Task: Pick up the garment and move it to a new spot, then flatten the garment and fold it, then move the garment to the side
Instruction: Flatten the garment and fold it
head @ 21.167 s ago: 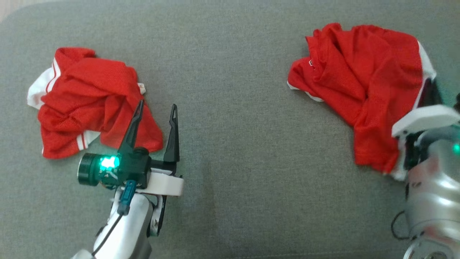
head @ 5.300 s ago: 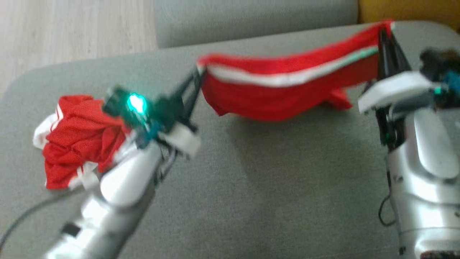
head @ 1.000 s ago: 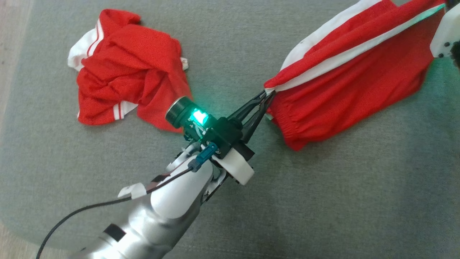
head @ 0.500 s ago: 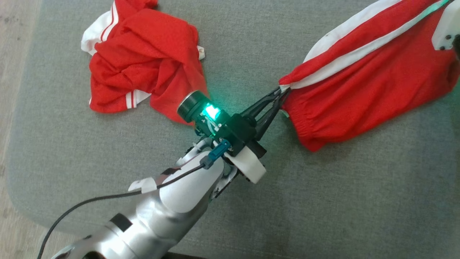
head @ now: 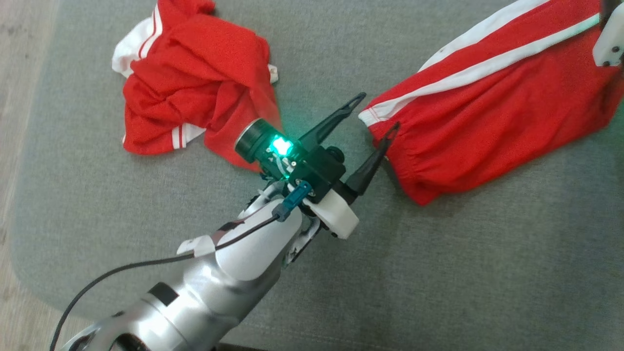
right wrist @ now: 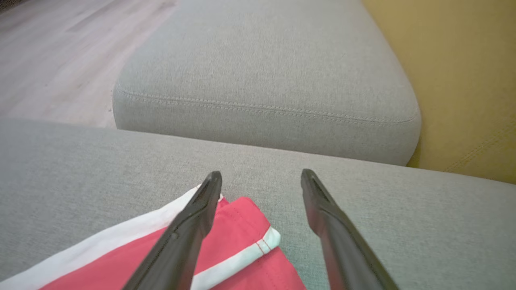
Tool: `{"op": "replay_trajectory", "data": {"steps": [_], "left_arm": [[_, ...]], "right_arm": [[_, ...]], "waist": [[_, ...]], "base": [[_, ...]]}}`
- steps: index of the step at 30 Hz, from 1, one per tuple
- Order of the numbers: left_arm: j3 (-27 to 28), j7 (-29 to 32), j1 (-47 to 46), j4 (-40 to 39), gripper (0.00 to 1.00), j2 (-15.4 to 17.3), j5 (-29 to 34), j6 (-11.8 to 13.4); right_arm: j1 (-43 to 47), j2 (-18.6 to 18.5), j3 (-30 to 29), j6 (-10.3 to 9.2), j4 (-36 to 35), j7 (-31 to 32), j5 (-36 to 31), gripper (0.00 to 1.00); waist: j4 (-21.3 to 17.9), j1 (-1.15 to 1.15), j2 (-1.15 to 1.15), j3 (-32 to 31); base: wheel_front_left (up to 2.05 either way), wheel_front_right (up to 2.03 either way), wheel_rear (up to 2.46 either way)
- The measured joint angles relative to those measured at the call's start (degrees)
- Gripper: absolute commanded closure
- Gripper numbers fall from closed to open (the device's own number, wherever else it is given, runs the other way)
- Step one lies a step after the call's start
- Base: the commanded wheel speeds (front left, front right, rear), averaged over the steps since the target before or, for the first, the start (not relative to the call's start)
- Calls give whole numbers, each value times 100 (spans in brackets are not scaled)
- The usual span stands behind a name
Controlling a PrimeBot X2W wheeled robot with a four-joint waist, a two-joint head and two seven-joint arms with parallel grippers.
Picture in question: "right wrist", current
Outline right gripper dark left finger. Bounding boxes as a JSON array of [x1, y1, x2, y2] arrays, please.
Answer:
[[123, 171, 223, 290]]

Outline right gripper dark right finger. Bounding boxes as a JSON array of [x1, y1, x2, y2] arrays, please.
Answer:
[[300, 168, 399, 290]]

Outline red white sports shorts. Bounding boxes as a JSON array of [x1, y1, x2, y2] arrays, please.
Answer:
[[0, 185, 307, 290]]

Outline large grey sofa seat cushion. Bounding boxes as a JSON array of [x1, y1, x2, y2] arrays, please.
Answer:
[[0, 117, 516, 290]]

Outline small grey sofa cushion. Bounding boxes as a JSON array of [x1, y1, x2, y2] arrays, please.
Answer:
[[113, 0, 422, 166]]

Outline yellow sofa cushion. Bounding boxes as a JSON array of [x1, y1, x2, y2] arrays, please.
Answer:
[[363, 0, 516, 184]]

